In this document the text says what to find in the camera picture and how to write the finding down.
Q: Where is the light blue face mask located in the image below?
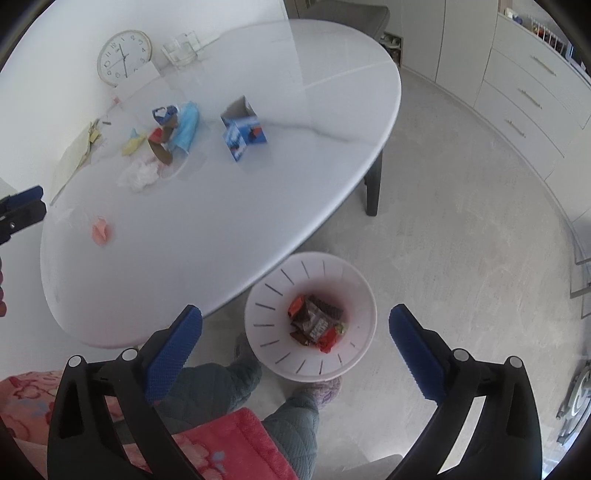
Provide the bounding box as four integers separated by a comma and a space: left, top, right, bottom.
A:
169, 102, 200, 154

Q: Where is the blue printed carton box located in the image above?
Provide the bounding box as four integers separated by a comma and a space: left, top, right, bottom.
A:
221, 96, 267, 162

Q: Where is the brown snack bag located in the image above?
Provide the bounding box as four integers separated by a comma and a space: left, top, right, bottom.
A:
287, 295, 348, 354

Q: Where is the pink white trash bin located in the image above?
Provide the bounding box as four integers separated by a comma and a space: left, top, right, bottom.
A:
245, 252, 378, 383

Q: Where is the pink crumpled paper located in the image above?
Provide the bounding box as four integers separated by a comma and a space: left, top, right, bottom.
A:
91, 217, 113, 246

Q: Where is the person's green quilted leg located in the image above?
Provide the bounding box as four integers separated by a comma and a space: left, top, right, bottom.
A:
156, 358, 320, 479

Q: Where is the white crumpled tissue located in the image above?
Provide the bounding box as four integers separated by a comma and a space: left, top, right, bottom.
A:
116, 156, 160, 193

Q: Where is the yellow blue crumpled paper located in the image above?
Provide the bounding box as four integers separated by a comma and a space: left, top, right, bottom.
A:
121, 129, 146, 156

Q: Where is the red folded paper carton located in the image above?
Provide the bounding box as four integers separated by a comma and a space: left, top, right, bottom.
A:
148, 126, 174, 166

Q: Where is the dark blue crumpled wrapper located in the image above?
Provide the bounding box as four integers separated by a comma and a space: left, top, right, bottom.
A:
152, 105, 178, 126

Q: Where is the grey metal stool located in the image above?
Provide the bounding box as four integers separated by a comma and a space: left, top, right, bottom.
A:
570, 212, 591, 299

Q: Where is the white card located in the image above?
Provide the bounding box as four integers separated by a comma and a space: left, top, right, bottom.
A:
112, 62, 160, 103

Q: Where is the person's slippered foot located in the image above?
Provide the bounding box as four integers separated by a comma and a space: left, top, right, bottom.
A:
294, 377, 342, 410

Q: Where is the clear glass container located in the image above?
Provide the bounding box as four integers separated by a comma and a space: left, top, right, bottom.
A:
161, 31, 201, 69

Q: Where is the black table leg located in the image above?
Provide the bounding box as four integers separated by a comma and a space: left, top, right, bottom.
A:
363, 153, 383, 217

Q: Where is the drawer cabinet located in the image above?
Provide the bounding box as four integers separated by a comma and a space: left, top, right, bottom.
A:
475, 14, 590, 180

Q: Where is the grey upholstered chair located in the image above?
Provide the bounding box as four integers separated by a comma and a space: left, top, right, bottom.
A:
294, 0, 391, 41

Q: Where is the white round wall clock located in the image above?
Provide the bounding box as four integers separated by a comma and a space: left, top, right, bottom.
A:
96, 30, 152, 87

